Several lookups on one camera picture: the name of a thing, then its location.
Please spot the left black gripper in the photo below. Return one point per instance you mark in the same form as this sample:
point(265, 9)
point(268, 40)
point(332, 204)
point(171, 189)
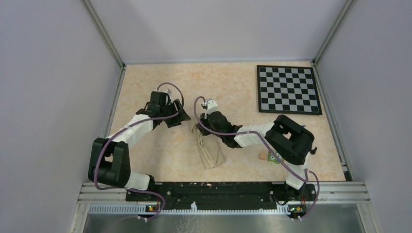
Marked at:
point(177, 121)

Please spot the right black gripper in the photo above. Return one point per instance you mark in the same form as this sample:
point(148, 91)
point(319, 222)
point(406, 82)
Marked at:
point(202, 129)

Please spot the beige cloth napkin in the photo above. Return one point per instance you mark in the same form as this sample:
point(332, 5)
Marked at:
point(209, 149)

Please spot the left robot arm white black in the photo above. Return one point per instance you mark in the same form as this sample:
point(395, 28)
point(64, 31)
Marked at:
point(110, 157)

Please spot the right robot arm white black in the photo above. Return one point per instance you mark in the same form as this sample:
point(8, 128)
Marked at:
point(289, 142)

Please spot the small cork piece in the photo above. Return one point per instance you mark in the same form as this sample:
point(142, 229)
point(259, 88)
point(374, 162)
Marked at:
point(263, 156)

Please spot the black white checkerboard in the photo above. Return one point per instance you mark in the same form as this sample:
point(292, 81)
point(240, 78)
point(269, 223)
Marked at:
point(287, 90)

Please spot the small black screw knob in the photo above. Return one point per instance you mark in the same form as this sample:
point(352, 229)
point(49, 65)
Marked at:
point(313, 151)

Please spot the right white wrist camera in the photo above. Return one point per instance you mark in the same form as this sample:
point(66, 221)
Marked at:
point(210, 106)

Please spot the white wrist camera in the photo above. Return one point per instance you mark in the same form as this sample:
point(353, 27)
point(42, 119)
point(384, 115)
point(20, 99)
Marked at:
point(168, 92)
point(210, 106)

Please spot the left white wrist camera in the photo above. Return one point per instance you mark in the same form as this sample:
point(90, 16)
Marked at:
point(168, 92)

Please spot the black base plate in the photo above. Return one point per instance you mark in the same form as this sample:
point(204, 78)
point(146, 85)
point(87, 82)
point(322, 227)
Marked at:
point(224, 195)

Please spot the aluminium frame rail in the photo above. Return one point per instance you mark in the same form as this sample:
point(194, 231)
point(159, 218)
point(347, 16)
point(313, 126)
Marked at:
point(113, 201)

